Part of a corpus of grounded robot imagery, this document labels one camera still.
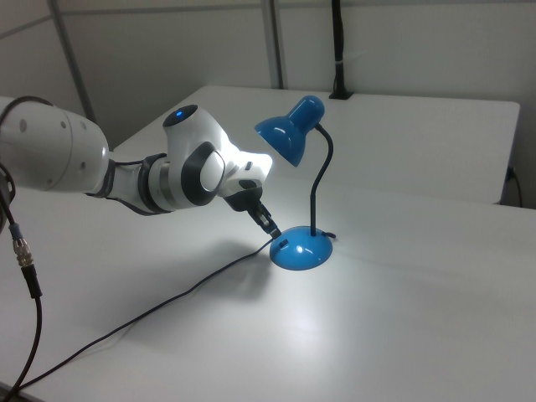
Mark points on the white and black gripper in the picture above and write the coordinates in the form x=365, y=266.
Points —
x=247, y=171

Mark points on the blue desk lamp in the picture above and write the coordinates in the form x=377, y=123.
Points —
x=301, y=251

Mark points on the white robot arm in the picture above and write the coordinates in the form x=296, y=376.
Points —
x=50, y=146

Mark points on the grey partition post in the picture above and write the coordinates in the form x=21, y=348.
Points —
x=73, y=58
x=274, y=42

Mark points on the black clamped pole mount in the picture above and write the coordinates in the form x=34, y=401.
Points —
x=339, y=50

